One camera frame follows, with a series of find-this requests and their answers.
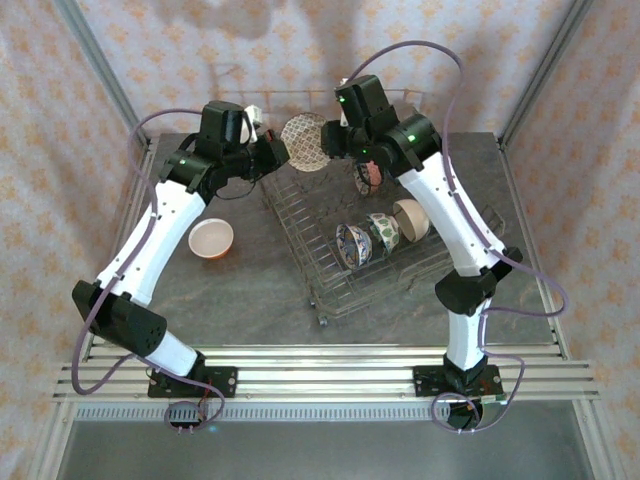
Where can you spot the aluminium frame post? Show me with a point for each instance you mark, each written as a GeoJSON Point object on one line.
{"type": "Point", "coordinates": [542, 75]}
{"type": "Point", "coordinates": [107, 75]}

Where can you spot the aluminium side rail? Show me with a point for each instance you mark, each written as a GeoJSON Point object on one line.
{"type": "Point", "coordinates": [147, 150]}
{"type": "Point", "coordinates": [515, 185]}

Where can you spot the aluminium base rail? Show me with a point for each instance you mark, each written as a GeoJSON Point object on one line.
{"type": "Point", "coordinates": [325, 375]}

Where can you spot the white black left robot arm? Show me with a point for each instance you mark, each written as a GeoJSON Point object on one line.
{"type": "Point", "coordinates": [150, 235]}

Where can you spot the small green circuit board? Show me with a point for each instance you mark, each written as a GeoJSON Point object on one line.
{"type": "Point", "coordinates": [495, 399]}

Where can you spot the orange bowl white inside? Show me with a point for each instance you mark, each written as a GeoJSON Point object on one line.
{"type": "Point", "coordinates": [210, 236]}

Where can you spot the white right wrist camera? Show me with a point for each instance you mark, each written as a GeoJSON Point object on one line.
{"type": "Point", "coordinates": [344, 119]}

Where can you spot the green leaf pattern bowl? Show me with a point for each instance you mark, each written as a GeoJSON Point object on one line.
{"type": "Point", "coordinates": [385, 232]}

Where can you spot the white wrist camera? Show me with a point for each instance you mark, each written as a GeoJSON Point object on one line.
{"type": "Point", "coordinates": [254, 114]}
{"type": "Point", "coordinates": [344, 119]}

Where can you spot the red-brown lattice pattern bowl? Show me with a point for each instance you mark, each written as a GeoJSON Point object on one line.
{"type": "Point", "coordinates": [305, 142]}

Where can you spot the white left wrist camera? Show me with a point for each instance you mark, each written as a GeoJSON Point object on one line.
{"type": "Point", "coordinates": [254, 114]}

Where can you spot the blue yellow mandala bowl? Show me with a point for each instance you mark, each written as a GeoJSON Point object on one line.
{"type": "Point", "coordinates": [354, 246]}

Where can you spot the brown leaf bowl beige outside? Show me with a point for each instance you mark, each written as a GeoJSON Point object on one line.
{"type": "Point", "coordinates": [412, 220]}

